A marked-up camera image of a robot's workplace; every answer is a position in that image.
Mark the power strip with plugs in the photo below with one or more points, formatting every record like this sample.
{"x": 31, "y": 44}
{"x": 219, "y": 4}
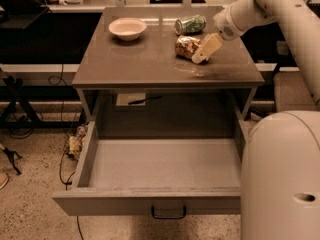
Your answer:
{"x": 76, "y": 142}

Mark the grey cabinet with glossy top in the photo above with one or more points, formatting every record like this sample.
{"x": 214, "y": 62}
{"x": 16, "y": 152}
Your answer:
{"x": 187, "y": 92}

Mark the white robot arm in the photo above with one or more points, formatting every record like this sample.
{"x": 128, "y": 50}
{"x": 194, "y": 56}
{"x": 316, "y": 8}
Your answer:
{"x": 280, "y": 175}

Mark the green soda can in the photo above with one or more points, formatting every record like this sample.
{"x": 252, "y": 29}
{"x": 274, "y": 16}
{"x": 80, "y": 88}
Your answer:
{"x": 190, "y": 25}

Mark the dark chair at left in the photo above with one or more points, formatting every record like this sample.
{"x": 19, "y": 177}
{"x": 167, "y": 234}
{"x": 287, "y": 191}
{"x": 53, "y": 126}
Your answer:
{"x": 19, "y": 14}

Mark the grey open top drawer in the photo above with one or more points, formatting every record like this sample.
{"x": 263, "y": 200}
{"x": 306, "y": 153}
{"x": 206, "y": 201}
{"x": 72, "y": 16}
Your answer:
{"x": 131, "y": 162}

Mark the black drawer handle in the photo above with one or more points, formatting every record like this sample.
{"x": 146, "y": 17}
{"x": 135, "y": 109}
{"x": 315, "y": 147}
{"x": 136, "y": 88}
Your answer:
{"x": 168, "y": 214}

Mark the white ceramic bowl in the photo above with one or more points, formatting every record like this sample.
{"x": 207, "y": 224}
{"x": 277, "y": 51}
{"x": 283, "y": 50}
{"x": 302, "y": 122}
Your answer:
{"x": 127, "y": 29}

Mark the white label with black pen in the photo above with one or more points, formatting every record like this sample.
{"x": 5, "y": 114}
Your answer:
{"x": 133, "y": 99}

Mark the black tripod stand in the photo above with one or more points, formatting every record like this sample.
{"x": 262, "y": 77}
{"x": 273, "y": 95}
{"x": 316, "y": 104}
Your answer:
{"x": 20, "y": 114}

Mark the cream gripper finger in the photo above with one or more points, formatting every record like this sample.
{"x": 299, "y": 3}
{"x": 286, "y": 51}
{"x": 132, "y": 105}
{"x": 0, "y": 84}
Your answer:
{"x": 209, "y": 45}

